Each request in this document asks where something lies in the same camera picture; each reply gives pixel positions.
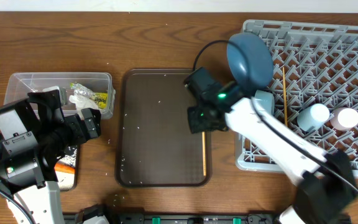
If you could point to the orange carrot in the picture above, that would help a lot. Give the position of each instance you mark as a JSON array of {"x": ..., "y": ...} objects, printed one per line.
[{"x": 64, "y": 168}]

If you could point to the dark brown serving tray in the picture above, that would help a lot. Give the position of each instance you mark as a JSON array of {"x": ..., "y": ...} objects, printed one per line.
[{"x": 156, "y": 147}]

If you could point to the pink plastic cup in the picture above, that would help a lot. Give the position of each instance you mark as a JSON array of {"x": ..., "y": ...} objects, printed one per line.
[{"x": 344, "y": 118}]

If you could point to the wooden chopstick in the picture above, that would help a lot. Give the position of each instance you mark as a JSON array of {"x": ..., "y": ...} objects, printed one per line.
[
  {"x": 204, "y": 153},
  {"x": 284, "y": 97}
]

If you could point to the black plastic tray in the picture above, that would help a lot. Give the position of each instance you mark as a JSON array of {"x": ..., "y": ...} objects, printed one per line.
[{"x": 66, "y": 182}]

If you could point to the yellow silver snack wrapper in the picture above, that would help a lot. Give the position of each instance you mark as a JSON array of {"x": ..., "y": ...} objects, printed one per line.
[{"x": 92, "y": 95}]

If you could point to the light blue plastic cup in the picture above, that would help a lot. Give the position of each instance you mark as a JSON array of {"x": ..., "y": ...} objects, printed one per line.
[{"x": 313, "y": 117}]

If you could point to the white rice grains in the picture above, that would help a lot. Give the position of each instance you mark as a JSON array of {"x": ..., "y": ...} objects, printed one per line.
[{"x": 70, "y": 158}]

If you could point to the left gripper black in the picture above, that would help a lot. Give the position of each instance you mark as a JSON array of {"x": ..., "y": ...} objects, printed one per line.
[{"x": 89, "y": 123}]

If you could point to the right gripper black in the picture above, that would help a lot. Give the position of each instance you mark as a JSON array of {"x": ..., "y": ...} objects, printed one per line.
[{"x": 195, "y": 126}]

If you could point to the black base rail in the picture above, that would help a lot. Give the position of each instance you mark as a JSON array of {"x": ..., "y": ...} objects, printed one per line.
[{"x": 133, "y": 215}]

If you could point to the dark blue plate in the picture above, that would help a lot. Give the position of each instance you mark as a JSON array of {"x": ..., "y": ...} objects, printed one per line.
[{"x": 250, "y": 62}]

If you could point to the clear plastic bin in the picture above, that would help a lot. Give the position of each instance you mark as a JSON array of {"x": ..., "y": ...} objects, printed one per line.
[{"x": 20, "y": 84}]

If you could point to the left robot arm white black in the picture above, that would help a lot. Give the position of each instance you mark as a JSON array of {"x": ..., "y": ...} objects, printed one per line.
[{"x": 34, "y": 134}]

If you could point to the grey dishwasher rack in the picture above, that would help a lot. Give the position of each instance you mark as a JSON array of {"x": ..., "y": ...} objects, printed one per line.
[{"x": 321, "y": 66}]

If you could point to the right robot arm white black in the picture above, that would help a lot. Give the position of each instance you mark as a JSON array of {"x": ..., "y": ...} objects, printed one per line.
[{"x": 325, "y": 183}]

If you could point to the light blue small bowl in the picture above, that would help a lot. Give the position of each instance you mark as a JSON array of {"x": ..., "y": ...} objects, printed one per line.
[{"x": 266, "y": 100}]

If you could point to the white tissue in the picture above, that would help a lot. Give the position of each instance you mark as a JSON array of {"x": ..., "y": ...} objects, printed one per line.
[{"x": 82, "y": 102}]

